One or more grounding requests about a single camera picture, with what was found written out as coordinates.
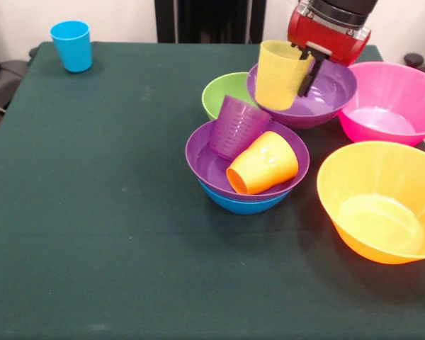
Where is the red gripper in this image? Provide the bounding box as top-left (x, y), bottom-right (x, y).
top-left (287, 1), bottom-right (372, 98)

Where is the purple bowl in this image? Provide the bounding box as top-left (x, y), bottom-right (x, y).
top-left (246, 59), bottom-right (358, 130)
top-left (185, 119), bottom-right (311, 203)

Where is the yellow cup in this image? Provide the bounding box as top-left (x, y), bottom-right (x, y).
top-left (254, 39), bottom-right (315, 111)

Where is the purple cup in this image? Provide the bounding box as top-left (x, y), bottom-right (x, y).
top-left (208, 94), bottom-right (273, 161)

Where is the orange cup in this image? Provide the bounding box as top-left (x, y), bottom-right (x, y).
top-left (225, 155), bottom-right (265, 196)
top-left (242, 130), bottom-right (300, 191)

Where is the green bowl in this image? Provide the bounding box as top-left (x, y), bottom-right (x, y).
top-left (201, 72), bottom-right (261, 121)

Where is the pink bowl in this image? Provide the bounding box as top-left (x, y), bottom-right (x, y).
top-left (338, 62), bottom-right (425, 148)

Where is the black office chair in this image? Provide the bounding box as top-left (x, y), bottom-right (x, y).
top-left (0, 28), bottom-right (33, 114)
top-left (403, 52), bottom-right (425, 84)

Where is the blue bowl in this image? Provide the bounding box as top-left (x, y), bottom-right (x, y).
top-left (197, 176), bottom-right (293, 216)

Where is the orange bowl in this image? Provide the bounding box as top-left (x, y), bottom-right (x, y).
top-left (317, 140), bottom-right (425, 265)

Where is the blue cup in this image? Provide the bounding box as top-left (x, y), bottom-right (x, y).
top-left (50, 20), bottom-right (94, 74)

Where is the dark green table cloth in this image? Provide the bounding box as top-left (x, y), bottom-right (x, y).
top-left (0, 41), bottom-right (425, 340)

